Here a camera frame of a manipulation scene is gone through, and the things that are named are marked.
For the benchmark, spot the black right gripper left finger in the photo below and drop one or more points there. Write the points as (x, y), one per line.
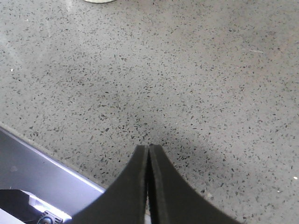
(125, 200)

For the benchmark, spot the white HOME mug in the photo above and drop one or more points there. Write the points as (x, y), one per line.
(99, 1)

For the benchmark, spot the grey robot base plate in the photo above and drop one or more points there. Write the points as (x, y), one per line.
(46, 184)

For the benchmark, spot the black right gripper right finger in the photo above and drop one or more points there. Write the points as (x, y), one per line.
(172, 200)

